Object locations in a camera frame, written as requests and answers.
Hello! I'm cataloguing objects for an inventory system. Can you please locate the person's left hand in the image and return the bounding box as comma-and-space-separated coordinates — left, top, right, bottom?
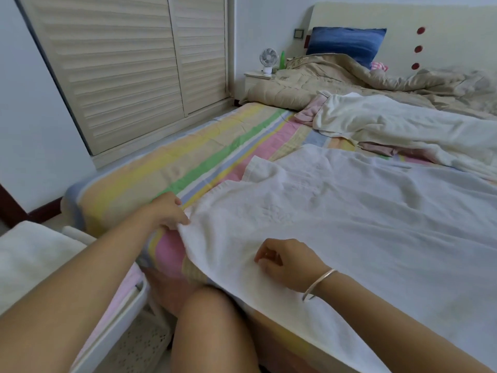
148, 192, 191, 231

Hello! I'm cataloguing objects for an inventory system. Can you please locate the person's right hand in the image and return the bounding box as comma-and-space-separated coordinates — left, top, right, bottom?
254, 238, 331, 294

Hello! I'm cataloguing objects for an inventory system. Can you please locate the large white towel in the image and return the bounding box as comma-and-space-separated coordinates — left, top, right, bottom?
180, 145, 497, 373

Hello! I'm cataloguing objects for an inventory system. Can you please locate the person's left forearm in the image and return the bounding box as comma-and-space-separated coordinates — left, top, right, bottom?
0, 213, 160, 373

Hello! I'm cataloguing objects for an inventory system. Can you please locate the person's right forearm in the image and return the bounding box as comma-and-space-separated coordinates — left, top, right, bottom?
311, 269, 494, 373

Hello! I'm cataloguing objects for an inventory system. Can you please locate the pastel striped bed sheet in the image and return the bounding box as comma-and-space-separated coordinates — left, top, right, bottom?
60, 102, 497, 373

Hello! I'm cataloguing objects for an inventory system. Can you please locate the person's leg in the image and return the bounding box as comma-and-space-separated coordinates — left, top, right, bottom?
170, 285, 268, 373

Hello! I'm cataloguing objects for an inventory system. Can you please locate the pink cloth in basket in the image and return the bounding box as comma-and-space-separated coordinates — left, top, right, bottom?
70, 263, 145, 370

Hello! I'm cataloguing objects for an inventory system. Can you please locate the white perforated laundry basket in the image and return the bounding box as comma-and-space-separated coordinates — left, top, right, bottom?
58, 225, 172, 373

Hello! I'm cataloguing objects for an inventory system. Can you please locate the folded white towel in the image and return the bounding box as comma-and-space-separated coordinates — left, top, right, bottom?
0, 220, 88, 316

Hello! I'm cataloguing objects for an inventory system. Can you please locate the white nightstand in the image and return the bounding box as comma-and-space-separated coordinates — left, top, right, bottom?
243, 70, 278, 90

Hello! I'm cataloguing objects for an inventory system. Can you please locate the pink garment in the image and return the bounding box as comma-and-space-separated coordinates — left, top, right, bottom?
294, 93, 331, 127

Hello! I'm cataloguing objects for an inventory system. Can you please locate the wide louvered wardrobe door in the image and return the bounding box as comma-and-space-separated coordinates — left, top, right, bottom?
16, 0, 186, 156

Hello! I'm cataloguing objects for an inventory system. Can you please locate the narrow louvered wardrobe door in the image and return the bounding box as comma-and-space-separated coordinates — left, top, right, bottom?
167, 0, 230, 116

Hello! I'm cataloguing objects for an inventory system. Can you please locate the small white desk fan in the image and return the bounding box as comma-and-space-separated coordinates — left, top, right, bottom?
259, 47, 279, 77

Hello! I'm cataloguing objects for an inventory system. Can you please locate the beige quilt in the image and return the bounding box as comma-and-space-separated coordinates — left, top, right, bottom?
239, 53, 497, 121

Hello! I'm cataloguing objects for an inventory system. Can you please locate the cream white blanket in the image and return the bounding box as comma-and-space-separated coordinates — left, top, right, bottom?
312, 92, 497, 181

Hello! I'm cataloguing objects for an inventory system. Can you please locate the blue pillow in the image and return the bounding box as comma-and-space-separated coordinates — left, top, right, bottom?
305, 26, 388, 70

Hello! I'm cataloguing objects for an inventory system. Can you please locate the cream headboard with red dots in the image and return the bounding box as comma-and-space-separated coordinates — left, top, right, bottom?
308, 1, 497, 84

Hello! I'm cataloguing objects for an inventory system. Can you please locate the silver bracelet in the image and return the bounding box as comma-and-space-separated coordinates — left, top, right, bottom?
302, 269, 339, 302

